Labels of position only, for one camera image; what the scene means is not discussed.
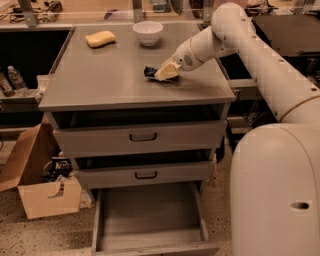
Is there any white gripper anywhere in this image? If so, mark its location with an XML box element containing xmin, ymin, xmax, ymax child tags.
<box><xmin>155</xmin><ymin>40</ymin><xmax>202</xmax><ymax>81</ymax></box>

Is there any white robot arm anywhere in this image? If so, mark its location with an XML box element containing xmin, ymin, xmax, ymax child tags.
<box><xmin>155</xmin><ymin>2</ymin><xmax>320</xmax><ymax>256</ymax></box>

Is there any grey drawer cabinet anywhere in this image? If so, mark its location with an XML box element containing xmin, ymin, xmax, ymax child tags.
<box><xmin>38</xmin><ymin>22</ymin><xmax>236</xmax><ymax>201</ymax></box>

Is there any grey middle drawer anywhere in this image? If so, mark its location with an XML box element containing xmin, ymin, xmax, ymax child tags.
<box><xmin>76</xmin><ymin>149</ymin><xmax>213</xmax><ymax>189</ymax></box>

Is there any grey drawer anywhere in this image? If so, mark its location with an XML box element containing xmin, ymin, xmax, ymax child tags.
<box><xmin>91</xmin><ymin>182</ymin><xmax>219</xmax><ymax>256</ymax></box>
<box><xmin>76</xmin><ymin>149</ymin><xmax>213</xmax><ymax>189</ymax></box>
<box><xmin>54</xmin><ymin>105</ymin><xmax>226</xmax><ymax>158</ymax></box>

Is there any grey top drawer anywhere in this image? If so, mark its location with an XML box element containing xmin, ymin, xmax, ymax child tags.
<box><xmin>54</xmin><ymin>105</ymin><xmax>226</xmax><ymax>158</ymax></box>

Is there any grey bottom drawer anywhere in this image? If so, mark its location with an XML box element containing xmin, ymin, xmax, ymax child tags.
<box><xmin>91</xmin><ymin>182</ymin><xmax>219</xmax><ymax>256</ymax></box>

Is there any white ceramic bowl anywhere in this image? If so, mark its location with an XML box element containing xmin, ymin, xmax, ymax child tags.
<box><xmin>132</xmin><ymin>21</ymin><xmax>163</xmax><ymax>46</ymax></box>

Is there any yellow sponge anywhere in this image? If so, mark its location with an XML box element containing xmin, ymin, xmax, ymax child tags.
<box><xmin>85</xmin><ymin>30</ymin><xmax>116</xmax><ymax>48</ymax></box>

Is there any dark bag in box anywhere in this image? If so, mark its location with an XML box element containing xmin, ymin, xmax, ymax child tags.
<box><xmin>43</xmin><ymin>157</ymin><xmax>72</xmax><ymax>182</ymax></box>

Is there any clear plastic water bottle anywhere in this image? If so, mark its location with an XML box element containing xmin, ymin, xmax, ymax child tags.
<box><xmin>8</xmin><ymin>66</ymin><xmax>29</xmax><ymax>97</ymax></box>

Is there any brown glass bottle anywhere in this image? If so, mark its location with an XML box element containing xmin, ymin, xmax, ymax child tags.
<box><xmin>0</xmin><ymin>70</ymin><xmax>15</xmax><ymax>97</ymax></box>

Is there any open cardboard box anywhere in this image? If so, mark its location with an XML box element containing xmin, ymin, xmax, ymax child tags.
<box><xmin>0</xmin><ymin>121</ymin><xmax>82</xmax><ymax>219</ymax></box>

